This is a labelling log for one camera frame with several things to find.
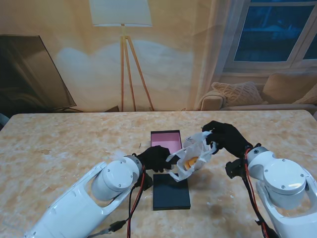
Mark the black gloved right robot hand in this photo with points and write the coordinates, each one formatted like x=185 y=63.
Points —
x=227 y=138

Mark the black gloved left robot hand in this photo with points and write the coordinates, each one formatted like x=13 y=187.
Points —
x=156 y=158

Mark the white plastic bag orange print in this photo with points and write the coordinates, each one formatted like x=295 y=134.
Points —
x=190 y=153

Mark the plain beige mini donut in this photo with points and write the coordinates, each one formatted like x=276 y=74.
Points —
x=191 y=162

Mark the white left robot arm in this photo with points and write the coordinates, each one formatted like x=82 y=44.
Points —
x=94 y=198

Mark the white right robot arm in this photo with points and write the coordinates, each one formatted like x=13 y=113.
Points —
x=282 y=181

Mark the black gift box pink inside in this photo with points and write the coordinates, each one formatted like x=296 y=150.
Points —
x=164 y=140

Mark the black flat box lid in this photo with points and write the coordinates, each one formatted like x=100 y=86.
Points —
x=171 y=193

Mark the knitted beige cushion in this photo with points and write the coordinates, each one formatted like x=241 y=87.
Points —
x=237 y=94

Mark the beige sofa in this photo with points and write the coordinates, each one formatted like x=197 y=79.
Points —
x=284 y=86

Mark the white framed window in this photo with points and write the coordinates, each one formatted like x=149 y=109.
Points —
x=267 y=32

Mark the tripod floor lamp white shade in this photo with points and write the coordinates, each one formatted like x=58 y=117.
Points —
x=121 y=12

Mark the dark flat television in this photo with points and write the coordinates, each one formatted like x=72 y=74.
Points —
x=24 y=74

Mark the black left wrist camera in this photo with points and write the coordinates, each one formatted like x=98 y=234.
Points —
x=147 y=182

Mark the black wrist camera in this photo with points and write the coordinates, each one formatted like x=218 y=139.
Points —
x=147 y=182
x=234 y=169

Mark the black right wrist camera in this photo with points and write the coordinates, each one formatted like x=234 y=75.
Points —
x=234 y=169

